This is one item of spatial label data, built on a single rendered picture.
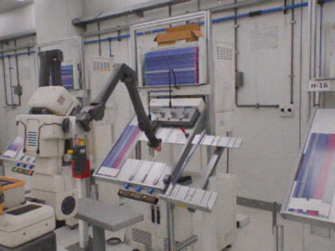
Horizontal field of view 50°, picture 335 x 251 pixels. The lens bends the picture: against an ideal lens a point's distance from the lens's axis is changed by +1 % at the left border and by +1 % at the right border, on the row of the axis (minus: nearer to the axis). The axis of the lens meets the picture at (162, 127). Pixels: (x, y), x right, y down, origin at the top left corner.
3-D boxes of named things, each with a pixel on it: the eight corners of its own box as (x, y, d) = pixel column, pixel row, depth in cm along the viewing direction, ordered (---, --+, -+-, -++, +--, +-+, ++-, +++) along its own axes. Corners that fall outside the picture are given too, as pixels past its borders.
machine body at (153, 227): (193, 277, 257) (192, 193, 251) (125, 251, 302) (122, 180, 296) (237, 245, 307) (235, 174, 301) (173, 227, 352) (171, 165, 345)
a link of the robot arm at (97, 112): (114, 58, 219) (127, 57, 214) (124, 74, 228) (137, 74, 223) (78, 113, 196) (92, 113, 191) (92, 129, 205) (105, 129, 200)
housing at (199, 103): (205, 119, 264) (197, 105, 256) (155, 117, 295) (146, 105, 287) (209, 111, 268) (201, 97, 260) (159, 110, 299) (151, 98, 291)
